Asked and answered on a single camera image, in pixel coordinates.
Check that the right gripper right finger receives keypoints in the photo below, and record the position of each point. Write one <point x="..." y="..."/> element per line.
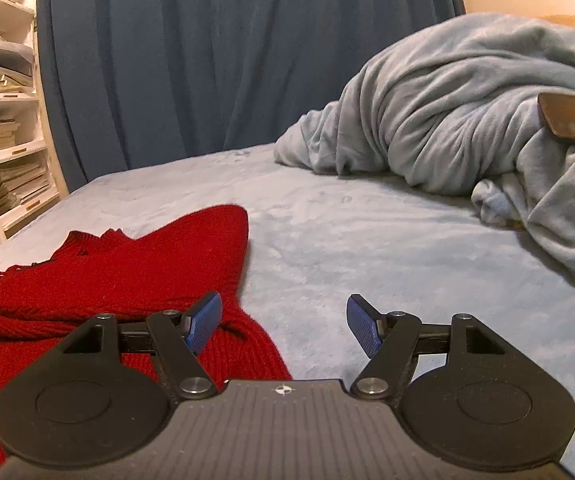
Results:
<point x="461" y="390"/>

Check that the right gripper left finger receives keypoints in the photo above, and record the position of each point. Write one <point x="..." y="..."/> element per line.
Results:
<point x="108" y="388"/>

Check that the red knit sweater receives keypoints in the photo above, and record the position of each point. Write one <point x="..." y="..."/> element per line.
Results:
<point x="131" y="278"/>

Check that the white bookshelf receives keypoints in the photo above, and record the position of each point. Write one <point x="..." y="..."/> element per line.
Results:
<point x="30" y="177"/>

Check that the light blue bed sheet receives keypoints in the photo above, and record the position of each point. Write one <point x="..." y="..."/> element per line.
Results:
<point x="315" y="240"/>

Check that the grey-blue crumpled blanket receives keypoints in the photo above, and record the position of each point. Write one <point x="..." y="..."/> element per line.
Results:
<point x="453" y="110"/>

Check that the dark blue curtain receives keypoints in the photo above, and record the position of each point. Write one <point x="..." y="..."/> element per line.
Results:
<point x="136" y="83"/>

